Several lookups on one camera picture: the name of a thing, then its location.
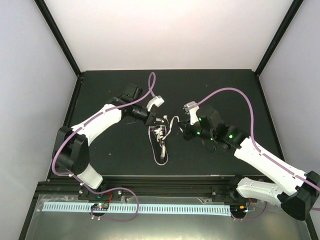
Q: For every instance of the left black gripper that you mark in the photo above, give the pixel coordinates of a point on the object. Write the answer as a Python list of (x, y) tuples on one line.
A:
[(151, 119)]

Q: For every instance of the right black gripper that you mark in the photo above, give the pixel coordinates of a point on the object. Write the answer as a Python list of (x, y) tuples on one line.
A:
[(188, 135)]

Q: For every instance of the black sneaker white sole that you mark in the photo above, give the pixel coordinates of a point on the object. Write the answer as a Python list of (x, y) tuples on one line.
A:
[(159, 150)]

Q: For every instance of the white shoelace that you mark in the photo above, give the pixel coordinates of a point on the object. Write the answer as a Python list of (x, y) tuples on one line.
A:
[(170, 125)]

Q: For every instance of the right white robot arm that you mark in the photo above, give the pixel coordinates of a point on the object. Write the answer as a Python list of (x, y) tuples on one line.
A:
[(290, 188)]

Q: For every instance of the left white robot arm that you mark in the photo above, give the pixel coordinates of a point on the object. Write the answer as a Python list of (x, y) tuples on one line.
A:
[(71, 155)]

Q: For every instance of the right small circuit board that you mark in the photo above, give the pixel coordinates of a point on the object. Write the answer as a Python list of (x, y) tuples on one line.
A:
[(241, 209)]

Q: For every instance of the small circuit board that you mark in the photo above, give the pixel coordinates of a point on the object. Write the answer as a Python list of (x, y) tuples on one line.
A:
[(241, 209), (99, 207)]

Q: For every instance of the left small circuit board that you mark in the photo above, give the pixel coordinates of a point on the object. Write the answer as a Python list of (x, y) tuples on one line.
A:
[(99, 207)]

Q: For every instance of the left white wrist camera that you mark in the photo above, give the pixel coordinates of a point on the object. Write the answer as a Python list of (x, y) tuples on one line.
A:
[(156, 101)]

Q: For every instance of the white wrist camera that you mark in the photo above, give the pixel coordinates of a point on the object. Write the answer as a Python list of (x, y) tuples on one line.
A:
[(191, 109), (156, 101)]

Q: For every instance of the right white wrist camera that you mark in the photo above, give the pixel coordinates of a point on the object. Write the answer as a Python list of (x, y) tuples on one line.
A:
[(191, 109)]

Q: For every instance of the black aluminium mounting rail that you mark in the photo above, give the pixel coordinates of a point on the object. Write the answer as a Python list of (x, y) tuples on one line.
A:
[(219, 189)]

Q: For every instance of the white slotted cable duct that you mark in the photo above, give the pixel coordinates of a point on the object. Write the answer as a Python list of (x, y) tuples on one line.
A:
[(142, 208)]

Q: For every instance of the right black frame post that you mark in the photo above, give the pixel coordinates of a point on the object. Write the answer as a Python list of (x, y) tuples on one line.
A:
[(280, 32)]

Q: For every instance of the black frame post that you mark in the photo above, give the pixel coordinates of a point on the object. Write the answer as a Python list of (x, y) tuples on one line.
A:
[(280, 32), (50, 21)]

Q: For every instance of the left black frame post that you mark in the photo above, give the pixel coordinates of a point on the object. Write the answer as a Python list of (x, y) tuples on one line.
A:
[(50, 21)]

